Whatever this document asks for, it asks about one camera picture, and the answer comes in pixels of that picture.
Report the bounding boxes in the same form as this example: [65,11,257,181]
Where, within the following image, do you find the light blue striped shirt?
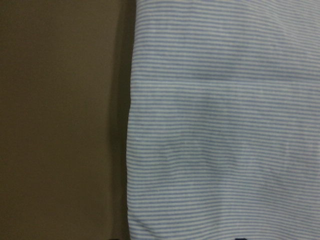
[126,0,320,240]

